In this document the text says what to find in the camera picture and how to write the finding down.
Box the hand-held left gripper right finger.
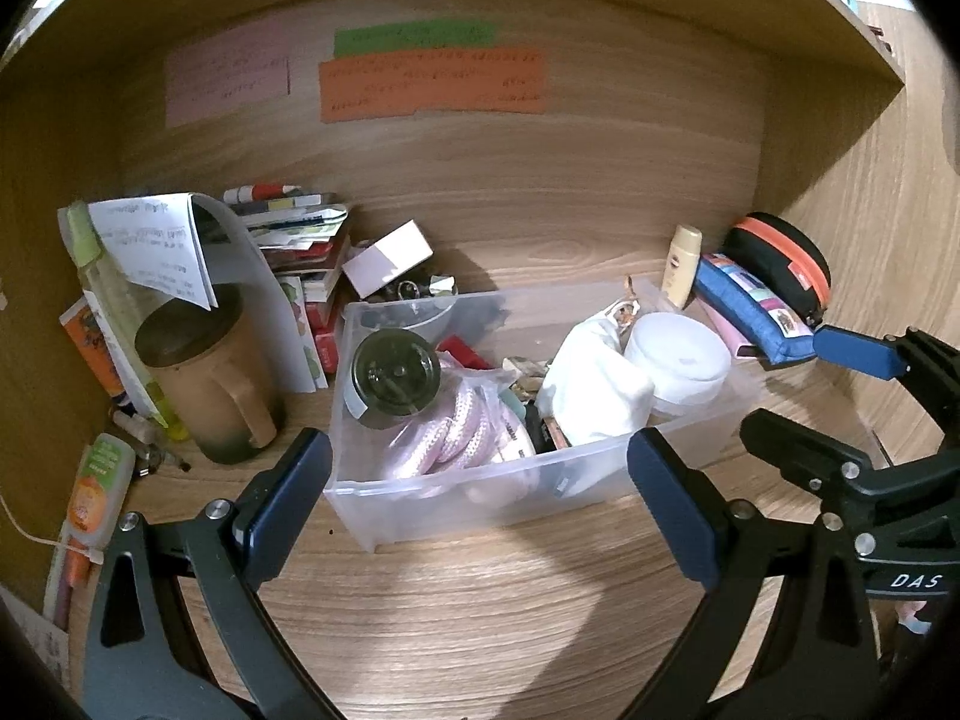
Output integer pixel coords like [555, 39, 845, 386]
[626, 427, 882, 720]

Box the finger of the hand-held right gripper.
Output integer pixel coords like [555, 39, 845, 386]
[812, 325, 960, 458]
[739, 409, 960, 541]

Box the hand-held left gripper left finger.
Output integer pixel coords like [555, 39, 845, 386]
[81, 427, 335, 720]

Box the white drawstring pouch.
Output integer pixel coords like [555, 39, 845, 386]
[536, 313, 657, 447]

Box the white plastic cup with lid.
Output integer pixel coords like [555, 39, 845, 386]
[624, 313, 732, 417]

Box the clear plastic container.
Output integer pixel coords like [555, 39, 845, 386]
[322, 279, 766, 552]

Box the dark labelled tube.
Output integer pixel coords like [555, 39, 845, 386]
[487, 388, 575, 462]

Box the pink rope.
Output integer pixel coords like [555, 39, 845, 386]
[379, 371, 537, 481]

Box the gold foil wrapper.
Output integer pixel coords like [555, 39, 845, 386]
[501, 356, 552, 395]

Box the red packet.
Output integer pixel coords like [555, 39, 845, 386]
[437, 335, 492, 370]

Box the blue patchwork pouch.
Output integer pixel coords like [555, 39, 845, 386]
[691, 253, 818, 368]

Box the pink phone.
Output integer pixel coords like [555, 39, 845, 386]
[709, 300, 762, 359]

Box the brown mug with lid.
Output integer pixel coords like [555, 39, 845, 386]
[135, 283, 286, 464]

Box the black orange round case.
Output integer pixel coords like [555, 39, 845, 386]
[724, 212, 832, 327]

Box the cluster of small vials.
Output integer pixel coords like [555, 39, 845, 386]
[112, 405, 192, 473]

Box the cream lotion bottle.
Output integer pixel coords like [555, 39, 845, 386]
[661, 225, 704, 308]

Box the orange green tube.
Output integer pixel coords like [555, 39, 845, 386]
[58, 433, 137, 563]

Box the white curved brochure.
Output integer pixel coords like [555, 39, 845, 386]
[191, 195, 320, 395]

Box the small clear bowl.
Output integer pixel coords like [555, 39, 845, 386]
[352, 292, 458, 338]

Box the stack of books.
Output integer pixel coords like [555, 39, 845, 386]
[225, 193, 353, 376]

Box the orange box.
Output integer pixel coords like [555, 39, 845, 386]
[60, 292, 128, 400]

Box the small white box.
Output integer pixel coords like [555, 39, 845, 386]
[341, 220, 434, 299]

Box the printed white paper leaflet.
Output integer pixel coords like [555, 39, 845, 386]
[88, 193, 218, 310]

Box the red white marker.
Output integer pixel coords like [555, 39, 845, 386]
[223, 181, 302, 203]

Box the pink paper note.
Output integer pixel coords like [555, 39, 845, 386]
[165, 30, 291, 128]

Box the orange paper note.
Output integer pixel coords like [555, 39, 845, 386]
[317, 46, 548, 125]

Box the green paper note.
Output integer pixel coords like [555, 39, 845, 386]
[334, 17, 500, 59]

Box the white cable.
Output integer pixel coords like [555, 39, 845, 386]
[0, 495, 100, 554]

